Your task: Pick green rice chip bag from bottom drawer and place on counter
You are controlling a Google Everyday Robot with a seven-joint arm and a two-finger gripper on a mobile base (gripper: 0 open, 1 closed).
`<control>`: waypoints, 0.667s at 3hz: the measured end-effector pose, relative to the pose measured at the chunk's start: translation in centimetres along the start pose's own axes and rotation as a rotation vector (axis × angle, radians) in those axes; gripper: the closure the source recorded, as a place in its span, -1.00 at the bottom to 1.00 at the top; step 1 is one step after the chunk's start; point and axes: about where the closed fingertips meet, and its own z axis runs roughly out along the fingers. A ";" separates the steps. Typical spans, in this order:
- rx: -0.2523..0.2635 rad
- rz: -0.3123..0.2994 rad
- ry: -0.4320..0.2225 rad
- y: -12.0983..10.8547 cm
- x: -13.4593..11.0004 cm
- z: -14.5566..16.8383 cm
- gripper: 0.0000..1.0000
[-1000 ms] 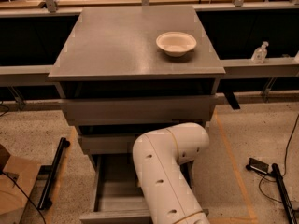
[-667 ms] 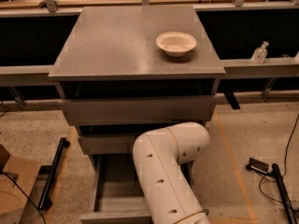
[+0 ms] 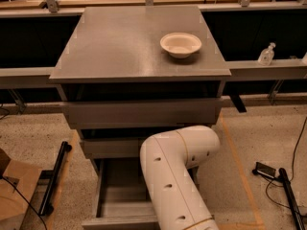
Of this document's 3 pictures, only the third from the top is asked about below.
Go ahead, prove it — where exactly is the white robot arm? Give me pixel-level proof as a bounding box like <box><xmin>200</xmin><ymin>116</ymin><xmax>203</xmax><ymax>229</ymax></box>
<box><xmin>140</xmin><ymin>126</ymin><xmax>220</xmax><ymax>230</ymax></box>

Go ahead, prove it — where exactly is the grey top drawer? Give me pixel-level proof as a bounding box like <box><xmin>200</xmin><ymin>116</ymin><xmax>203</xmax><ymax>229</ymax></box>
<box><xmin>63</xmin><ymin>98</ymin><xmax>222</xmax><ymax>129</ymax></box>

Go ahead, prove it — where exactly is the grey drawer cabinet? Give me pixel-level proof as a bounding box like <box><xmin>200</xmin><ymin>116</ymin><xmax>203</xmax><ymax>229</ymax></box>
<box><xmin>49</xmin><ymin>5</ymin><xmax>232</xmax><ymax>230</ymax></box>

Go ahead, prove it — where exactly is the grey middle drawer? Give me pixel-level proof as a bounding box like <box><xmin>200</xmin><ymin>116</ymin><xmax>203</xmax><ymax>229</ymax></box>
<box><xmin>80</xmin><ymin>134</ymin><xmax>211</xmax><ymax>160</ymax></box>

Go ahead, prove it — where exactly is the grey open bottom drawer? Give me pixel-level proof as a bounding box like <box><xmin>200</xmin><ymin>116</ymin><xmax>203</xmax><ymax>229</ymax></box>
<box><xmin>81</xmin><ymin>156</ymin><xmax>215</xmax><ymax>230</ymax></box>

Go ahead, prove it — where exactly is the white paper bowl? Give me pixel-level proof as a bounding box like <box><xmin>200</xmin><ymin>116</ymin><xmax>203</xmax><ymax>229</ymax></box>
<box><xmin>160</xmin><ymin>33</ymin><xmax>202</xmax><ymax>58</ymax></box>

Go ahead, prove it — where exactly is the clear sanitizer bottle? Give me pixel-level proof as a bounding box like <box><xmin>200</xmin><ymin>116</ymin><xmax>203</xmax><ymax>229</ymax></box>
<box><xmin>258</xmin><ymin>42</ymin><xmax>276</xmax><ymax>66</ymax></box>

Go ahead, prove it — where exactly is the small black floor device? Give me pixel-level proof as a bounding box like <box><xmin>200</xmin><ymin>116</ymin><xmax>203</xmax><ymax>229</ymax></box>
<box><xmin>252</xmin><ymin>162</ymin><xmax>276</xmax><ymax>179</ymax></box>

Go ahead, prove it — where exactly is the black stand leg left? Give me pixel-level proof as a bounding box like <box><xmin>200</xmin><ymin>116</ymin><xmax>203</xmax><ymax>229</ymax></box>
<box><xmin>38</xmin><ymin>141</ymin><xmax>72</xmax><ymax>216</ymax></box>

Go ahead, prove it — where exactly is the cardboard box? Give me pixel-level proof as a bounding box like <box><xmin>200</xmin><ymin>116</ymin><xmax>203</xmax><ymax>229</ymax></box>
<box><xmin>0</xmin><ymin>149</ymin><xmax>41</xmax><ymax>230</ymax></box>

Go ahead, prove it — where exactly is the grey metal rail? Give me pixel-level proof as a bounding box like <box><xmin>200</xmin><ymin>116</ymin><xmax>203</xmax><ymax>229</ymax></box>
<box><xmin>0</xmin><ymin>59</ymin><xmax>307</xmax><ymax>89</ymax></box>

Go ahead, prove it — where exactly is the black cable right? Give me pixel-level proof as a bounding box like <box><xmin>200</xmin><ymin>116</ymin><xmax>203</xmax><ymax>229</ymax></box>
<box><xmin>264</xmin><ymin>116</ymin><xmax>307</xmax><ymax>210</ymax></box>

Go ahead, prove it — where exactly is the black cable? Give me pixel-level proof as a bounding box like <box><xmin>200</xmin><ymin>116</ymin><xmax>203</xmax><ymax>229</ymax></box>
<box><xmin>264</xmin><ymin>116</ymin><xmax>307</xmax><ymax>210</ymax></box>
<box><xmin>0</xmin><ymin>174</ymin><xmax>48</xmax><ymax>230</ymax></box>

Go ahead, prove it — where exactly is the black cable left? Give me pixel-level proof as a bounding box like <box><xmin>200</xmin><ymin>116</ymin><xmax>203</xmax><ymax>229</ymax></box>
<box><xmin>0</xmin><ymin>174</ymin><xmax>48</xmax><ymax>230</ymax></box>

